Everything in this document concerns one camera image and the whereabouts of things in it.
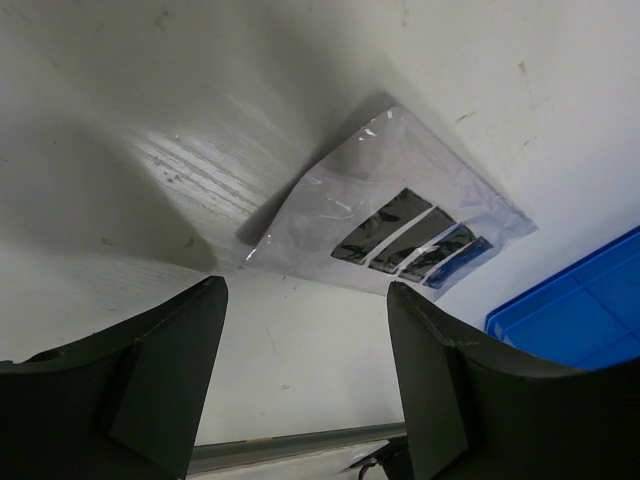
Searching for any front aluminium rail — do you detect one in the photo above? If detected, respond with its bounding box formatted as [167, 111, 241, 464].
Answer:
[190, 422, 406, 468]

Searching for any hair pin card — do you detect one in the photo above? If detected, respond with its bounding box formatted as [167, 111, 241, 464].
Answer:
[247, 106, 535, 301]

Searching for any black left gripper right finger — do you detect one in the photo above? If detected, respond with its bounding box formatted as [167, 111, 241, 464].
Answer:
[387, 282, 639, 479]

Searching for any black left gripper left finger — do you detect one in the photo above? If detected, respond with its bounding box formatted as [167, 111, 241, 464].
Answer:
[1, 276, 228, 479]

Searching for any blue divided plastic bin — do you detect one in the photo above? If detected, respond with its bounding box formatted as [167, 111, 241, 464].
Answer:
[485, 228, 639, 370]

